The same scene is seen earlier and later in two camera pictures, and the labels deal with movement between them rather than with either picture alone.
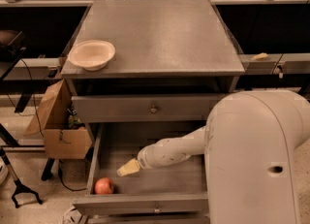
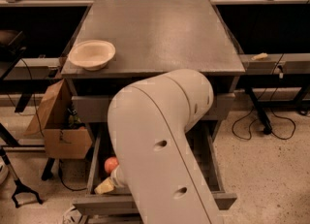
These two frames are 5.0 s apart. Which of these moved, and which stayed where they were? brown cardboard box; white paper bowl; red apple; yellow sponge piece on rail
Moved: red apple
Stayed: white paper bowl; brown cardboard box; yellow sponge piece on rail
